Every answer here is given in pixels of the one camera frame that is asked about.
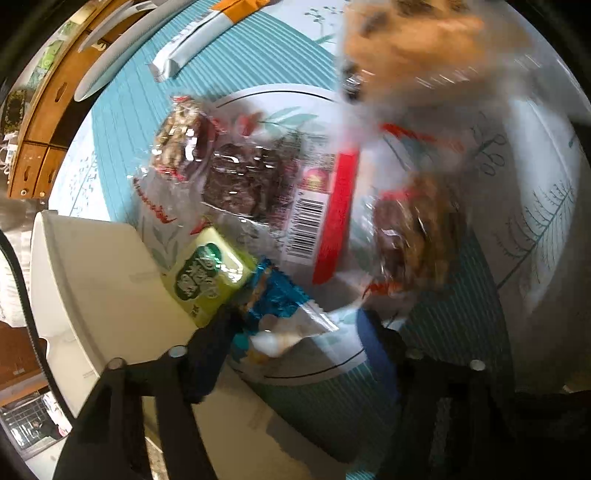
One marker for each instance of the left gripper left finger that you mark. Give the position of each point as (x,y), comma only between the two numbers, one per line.
(208,348)

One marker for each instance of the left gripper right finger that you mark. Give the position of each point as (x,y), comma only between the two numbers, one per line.
(385,350)

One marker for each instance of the green tea snack packet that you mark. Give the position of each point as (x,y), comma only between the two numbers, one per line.
(208,272)

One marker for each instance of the blue white snack packet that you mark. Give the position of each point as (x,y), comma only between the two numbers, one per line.
(277,315)

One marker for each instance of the small nut cluster packet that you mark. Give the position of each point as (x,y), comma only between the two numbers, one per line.
(181,148)

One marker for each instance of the clear packet dark brownie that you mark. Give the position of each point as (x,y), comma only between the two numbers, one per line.
(285,193)

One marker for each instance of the clear bag brown pastry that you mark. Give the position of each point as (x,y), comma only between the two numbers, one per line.
(428,52)

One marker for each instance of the white plastic organizer bin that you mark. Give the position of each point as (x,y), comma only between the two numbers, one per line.
(96,294)

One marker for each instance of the white tree-print tablecloth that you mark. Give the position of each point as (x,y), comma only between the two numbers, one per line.
(531,188)

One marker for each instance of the wooden desk with drawers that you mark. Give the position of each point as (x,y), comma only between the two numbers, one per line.
(44,110)

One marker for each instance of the white orange snack bar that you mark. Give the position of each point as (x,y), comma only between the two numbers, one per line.
(199,33)

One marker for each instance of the white office chair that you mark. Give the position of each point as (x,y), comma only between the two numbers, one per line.
(105,68)

